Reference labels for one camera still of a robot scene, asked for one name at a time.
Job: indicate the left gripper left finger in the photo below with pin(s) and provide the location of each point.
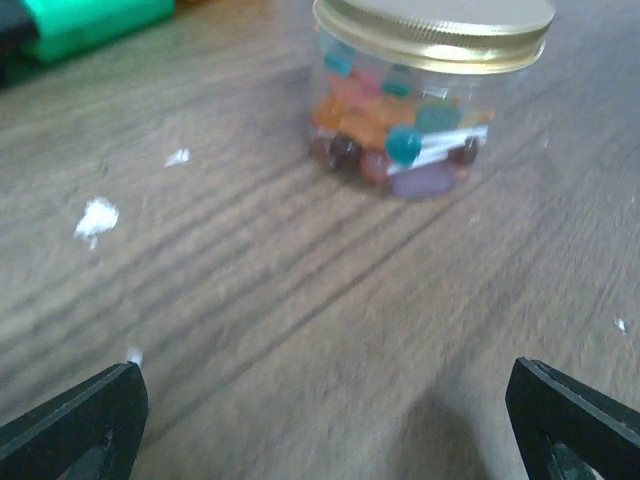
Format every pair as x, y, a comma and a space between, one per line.
91, 431

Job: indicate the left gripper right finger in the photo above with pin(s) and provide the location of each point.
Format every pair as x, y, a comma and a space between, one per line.
565, 429

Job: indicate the clear plastic jar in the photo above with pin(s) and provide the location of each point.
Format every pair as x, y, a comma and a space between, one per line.
399, 130

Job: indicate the black candy bin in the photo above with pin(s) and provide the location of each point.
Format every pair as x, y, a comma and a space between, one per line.
18, 29

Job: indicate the green candy bin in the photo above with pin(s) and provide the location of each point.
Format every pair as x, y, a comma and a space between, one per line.
69, 27

